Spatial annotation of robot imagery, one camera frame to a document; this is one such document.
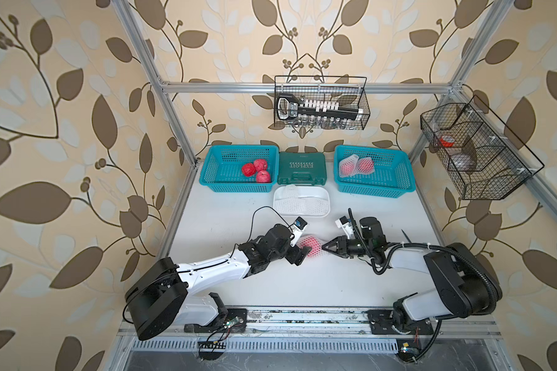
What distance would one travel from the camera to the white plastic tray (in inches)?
38.6

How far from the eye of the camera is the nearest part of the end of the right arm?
0.72 meters

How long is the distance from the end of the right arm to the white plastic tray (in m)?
0.17
